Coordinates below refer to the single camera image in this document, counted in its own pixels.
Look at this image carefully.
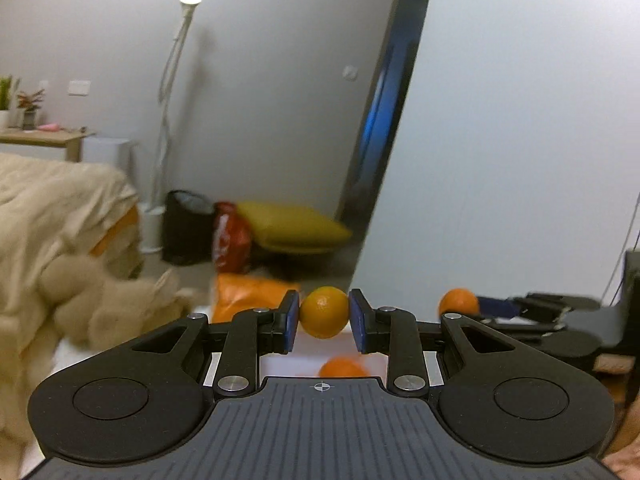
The small mandarin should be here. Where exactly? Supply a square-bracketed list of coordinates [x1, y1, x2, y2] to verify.
[299, 286, 349, 339]

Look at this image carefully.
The orange bag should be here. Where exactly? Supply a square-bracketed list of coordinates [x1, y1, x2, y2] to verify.
[210, 273, 299, 323]

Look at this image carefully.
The large orange in tray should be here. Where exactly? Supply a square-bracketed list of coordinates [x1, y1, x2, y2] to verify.
[318, 356, 371, 378]

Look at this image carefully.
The white tray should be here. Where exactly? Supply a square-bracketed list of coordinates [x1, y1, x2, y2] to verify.
[259, 318, 374, 380]

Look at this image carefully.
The red bag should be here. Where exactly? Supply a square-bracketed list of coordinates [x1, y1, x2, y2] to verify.
[212, 202, 253, 274]

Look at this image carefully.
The yellow cushion chair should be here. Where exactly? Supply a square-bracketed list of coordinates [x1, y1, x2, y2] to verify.
[236, 202, 352, 256]

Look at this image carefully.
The black bin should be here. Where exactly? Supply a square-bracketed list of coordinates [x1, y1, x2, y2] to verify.
[162, 190, 215, 266]

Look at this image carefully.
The white floor lamp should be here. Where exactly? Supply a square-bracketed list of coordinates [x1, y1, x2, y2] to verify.
[138, 0, 203, 255]

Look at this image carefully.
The brown teddy bear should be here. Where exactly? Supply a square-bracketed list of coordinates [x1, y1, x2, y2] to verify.
[38, 255, 198, 351]

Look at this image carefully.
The dark door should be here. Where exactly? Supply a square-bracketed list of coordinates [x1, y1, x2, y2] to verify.
[336, 0, 428, 236]

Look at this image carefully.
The white fluffy blanket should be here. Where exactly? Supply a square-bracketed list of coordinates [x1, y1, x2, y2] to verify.
[14, 288, 222, 480]

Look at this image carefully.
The white cabinet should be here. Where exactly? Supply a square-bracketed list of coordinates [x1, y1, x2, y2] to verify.
[81, 136, 134, 183]

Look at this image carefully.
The beige blanket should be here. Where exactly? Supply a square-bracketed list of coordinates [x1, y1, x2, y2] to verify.
[0, 152, 147, 441]

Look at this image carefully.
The wooden desk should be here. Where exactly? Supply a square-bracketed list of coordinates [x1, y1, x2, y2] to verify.
[1, 128, 96, 162]

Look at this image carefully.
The potted plant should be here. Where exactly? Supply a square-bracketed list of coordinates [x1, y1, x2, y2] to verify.
[17, 89, 46, 131]

